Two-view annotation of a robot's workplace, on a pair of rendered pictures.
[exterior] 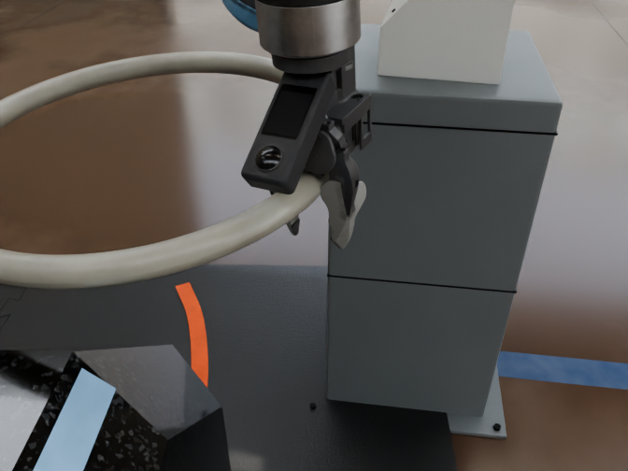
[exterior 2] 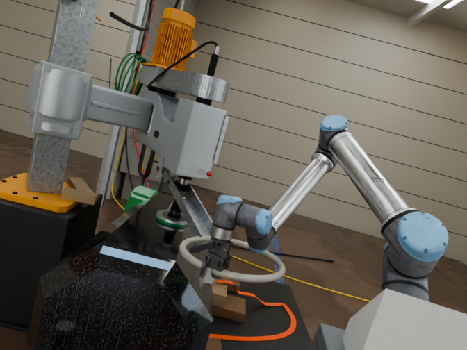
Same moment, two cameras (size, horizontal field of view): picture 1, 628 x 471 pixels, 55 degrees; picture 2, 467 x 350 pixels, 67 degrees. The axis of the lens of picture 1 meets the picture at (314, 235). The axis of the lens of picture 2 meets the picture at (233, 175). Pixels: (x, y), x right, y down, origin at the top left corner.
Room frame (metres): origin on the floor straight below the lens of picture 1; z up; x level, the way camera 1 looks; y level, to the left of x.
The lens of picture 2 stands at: (0.39, -1.31, 1.57)
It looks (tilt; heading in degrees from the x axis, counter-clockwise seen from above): 10 degrees down; 84
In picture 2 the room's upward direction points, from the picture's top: 16 degrees clockwise
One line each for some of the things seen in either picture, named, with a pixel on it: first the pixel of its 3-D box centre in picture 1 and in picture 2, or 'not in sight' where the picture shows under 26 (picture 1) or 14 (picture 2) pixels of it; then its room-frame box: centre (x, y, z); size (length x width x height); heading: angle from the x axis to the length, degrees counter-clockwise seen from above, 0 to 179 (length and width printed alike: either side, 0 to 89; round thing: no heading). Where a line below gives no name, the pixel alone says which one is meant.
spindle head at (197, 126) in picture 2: not in sight; (187, 138); (0.28, 0.84, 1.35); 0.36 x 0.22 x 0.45; 119
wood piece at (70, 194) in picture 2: not in sight; (80, 196); (-0.29, 0.92, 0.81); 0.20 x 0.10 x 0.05; 7
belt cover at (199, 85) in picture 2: not in sight; (181, 85); (0.15, 1.07, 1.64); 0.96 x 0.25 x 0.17; 119
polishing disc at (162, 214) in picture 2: not in sight; (174, 217); (0.32, 0.77, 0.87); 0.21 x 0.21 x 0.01
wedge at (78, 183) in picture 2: not in sight; (80, 185); (-0.37, 1.15, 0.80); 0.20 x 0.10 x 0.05; 133
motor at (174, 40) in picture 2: not in sight; (175, 43); (0.01, 1.35, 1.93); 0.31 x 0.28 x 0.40; 29
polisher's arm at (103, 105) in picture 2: not in sight; (93, 102); (-0.38, 1.09, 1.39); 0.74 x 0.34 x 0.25; 34
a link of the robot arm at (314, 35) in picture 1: (306, 20); (222, 232); (0.54, 0.01, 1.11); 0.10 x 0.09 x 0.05; 59
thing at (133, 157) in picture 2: not in sight; (155, 169); (-0.25, 4.10, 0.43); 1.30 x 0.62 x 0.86; 82
